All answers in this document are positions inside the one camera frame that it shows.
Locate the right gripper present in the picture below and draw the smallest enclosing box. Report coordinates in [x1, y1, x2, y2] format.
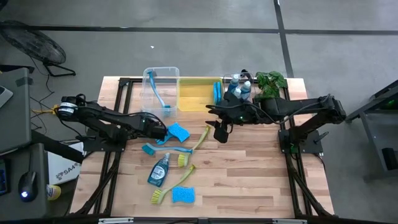
[205, 91, 259, 134]

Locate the blue dish brush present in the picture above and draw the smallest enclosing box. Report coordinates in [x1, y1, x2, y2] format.
[146, 70, 172, 118]
[141, 142, 195, 157]

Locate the green dish brush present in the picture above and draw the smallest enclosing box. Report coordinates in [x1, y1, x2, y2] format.
[177, 124, 212, 169]
[150, 163, 197, 205]

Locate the clear plastic bin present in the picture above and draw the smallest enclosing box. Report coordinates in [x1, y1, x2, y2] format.
[141, 66, 180, 119]

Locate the yellow plastic bin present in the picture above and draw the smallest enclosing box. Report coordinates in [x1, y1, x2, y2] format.
[177, 77, 225, 112]

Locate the potted green plant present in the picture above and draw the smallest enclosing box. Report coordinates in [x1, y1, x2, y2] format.
[254, 70, 289, 102]

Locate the black diagonal beam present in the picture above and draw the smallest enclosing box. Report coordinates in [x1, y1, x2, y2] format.
[30, 129, 85, 165]

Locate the white cardboard box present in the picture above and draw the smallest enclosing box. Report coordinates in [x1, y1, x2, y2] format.
[46, 142, 85, 186]

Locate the yellow cup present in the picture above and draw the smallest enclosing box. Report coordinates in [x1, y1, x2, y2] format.
[46, 184, 62, 202]

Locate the dark grey desk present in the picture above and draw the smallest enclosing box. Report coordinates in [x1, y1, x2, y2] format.
[0, 142, 50, 220]

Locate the black tape strip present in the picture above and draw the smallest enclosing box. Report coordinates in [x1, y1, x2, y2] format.
[16, 77, 34, 88]

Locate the black computer mouse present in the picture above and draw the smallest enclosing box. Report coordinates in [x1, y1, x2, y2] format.
[17, 170, 39, 203]

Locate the black floor fan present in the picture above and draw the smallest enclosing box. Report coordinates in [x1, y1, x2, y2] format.
[0, 20, 77, 78]

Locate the grey metal cart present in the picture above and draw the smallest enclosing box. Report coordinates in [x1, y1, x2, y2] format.
[342, 79, 398, 183]

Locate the grey laptop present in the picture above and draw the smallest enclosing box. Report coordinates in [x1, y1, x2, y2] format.
[0, 85, 14, 109]

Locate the black keyboard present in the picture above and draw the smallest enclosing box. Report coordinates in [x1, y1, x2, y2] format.
[0, 158, 9, 196]

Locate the black block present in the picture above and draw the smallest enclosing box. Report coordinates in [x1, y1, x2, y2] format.
[381, 146, 398, 172]

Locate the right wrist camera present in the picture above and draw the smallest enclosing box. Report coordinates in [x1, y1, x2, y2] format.
[217, 123, 233, 144]

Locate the clear bin with wire handle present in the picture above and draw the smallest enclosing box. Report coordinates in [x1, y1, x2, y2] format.
[222, 72, 262, 118]

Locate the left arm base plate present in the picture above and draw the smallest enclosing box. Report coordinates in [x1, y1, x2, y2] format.
[82, 136, 129, 154]

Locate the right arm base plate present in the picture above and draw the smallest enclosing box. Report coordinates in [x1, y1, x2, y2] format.
[279, 129, 325, 156]

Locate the silver metal bracket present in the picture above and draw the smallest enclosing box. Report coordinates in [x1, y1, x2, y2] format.
[98, 217, 135, 224]
[272, 218, 308, 224]

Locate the yellow power cable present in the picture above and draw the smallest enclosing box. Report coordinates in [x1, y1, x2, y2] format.
[32, 104, 62, 116]

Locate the black lever handle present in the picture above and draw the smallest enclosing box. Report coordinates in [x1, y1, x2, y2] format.
[313, 131, 330, 145]

